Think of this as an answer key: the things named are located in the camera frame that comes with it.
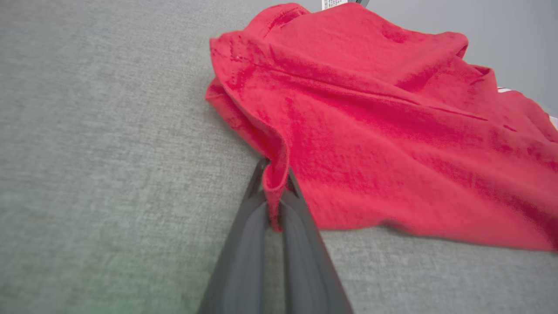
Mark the grey fabric sofa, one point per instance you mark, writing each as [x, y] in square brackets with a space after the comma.
[109, 174]

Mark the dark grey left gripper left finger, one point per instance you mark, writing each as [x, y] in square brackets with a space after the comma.
[242, 261]

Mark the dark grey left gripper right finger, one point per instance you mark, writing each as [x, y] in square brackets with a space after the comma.
[305, 270]

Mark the red jersey with navy lettering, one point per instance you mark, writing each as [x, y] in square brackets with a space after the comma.
[370, 152]

